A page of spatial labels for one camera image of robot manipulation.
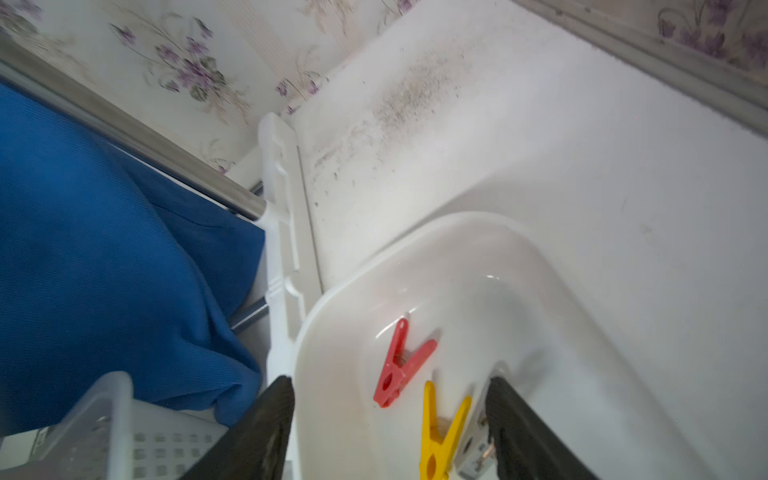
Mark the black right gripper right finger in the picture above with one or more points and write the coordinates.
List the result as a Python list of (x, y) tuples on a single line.
[(526, 448)]

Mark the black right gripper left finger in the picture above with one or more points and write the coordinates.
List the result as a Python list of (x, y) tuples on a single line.
[(255, 447)]

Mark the grey clothespin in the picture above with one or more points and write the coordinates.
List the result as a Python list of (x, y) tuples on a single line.
[(476, 455)]

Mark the yellow clothespin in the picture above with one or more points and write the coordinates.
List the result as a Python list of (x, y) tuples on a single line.
[(438, 450)]

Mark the red clothespin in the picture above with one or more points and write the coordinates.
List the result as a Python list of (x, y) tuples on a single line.
[(398, 368)]

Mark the blue tank top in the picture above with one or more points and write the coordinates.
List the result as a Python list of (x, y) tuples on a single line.
[(107, 266)]

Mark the white perforated plastic basket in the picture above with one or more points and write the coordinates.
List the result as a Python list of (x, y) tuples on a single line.
[(109, 434)]

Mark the white plastic tray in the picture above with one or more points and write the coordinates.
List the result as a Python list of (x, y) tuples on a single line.
[(478, 286)]

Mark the white metal clothes rack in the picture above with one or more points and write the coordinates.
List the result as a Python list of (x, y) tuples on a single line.
[(293, 284)]

